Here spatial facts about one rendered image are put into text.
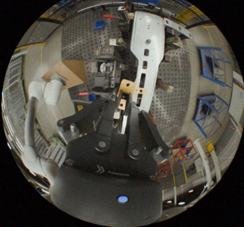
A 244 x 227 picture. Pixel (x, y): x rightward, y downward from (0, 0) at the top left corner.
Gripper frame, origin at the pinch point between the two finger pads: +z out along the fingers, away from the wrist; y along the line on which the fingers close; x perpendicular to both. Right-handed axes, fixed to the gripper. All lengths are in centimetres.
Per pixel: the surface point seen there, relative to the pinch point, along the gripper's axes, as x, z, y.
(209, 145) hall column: -152, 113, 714
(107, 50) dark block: 13.9, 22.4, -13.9
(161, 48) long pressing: 30.3, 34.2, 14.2
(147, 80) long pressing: 5.0, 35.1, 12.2
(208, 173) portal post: -141, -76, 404
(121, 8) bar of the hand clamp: 37.9, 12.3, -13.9
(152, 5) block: 69, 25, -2
